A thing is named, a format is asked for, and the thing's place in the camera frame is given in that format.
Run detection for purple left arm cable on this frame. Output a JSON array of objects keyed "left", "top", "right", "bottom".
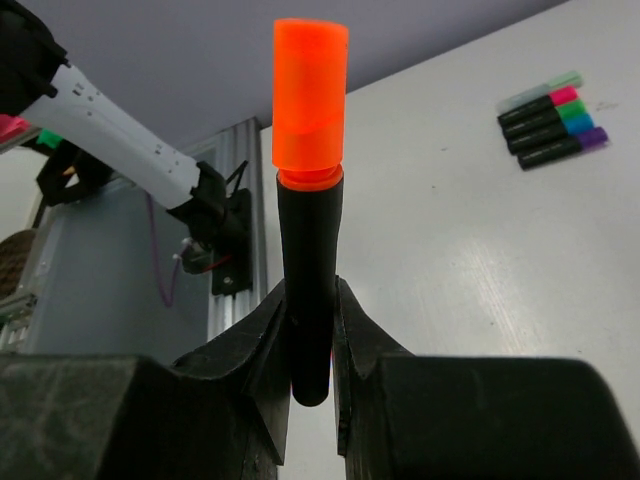
[{"left": 144, "top": 192, "right": 184, "bottom": 309}]

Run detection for pale green pen cap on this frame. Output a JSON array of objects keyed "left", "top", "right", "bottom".
[{"left": 547, "top": 70, "right": 584, "bottom": 92}]

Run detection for pink plastic object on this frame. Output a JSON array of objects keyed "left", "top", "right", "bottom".
[{"left": 0, "top": 114, "right": 30, "bottom": 144}]

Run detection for purple pen cap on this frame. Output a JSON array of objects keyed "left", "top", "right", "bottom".
[{"left": 576, "top": 127, "right": 609, "bottom": 151}]

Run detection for brown woven basket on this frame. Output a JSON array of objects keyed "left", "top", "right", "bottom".
[{"left": 0, "top": 229, "right": 36, "bottom": 300}]

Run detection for blue pen cap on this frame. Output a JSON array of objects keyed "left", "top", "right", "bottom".
[{"left": 563, "top": 113, "right": 595, "bottom": 135}]

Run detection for orange pen cap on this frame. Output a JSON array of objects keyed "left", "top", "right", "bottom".
[{"left": 272, "top": 18, "right": 349, "bottom": 172}]

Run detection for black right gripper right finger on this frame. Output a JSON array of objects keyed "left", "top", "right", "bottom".
[{"left": 333, "top": 280, "right": 639, "bottom": 479}]

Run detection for green plastic object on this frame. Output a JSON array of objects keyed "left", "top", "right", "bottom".
[{"left": 37, "top": 130, "right": 63, "bottom": 149}]

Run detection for pale green capped highlighter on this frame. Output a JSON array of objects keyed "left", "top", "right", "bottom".
[{"left": 496, "top": 80, "right": 551, "bottom": 115}]

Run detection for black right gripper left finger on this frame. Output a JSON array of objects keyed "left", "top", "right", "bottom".
[{"left": 1, "top": 286, "right": 290, "bottom": 479}]

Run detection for pink pen cap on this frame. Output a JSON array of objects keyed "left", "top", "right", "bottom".
[{"left": 548, "top": 86, "right": 579, "bottom": 106}]

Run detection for black purple tip highlighter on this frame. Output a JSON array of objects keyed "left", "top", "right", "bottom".
[{"left": 517, "top": 135, "right": 585, "bottom": 171}]

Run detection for black orange tip highlighter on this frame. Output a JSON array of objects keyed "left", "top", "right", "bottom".
[{"left": 277, "top": 167, "right": 344, "bottom": 407}]

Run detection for aluminium front rail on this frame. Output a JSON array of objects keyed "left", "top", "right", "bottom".
[{"left": 207, "top": 118, "right": 269, "bottom": 340}]

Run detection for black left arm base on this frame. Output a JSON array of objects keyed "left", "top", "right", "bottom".
[{"left": 180, "top": 161, "right": 253, "bottom": 296}]

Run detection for black pink tip highlighter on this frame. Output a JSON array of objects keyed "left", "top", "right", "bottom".
[{"left": 497, "top": 93, "right": 557, "bottom": 127}]

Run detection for black green tip highlighter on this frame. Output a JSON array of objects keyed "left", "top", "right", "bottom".
[{"left": 499, "top": 107, "right": 562, "bottom": 140}]

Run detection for black blue tip highlighter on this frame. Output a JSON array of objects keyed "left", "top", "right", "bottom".
[{"left": 506, "top": 120, "right": 571, "bottom": 155}]

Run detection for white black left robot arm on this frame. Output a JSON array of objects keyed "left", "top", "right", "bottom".
[{"left": 1, "top": 1, "right": 248, "bottom": 249}]

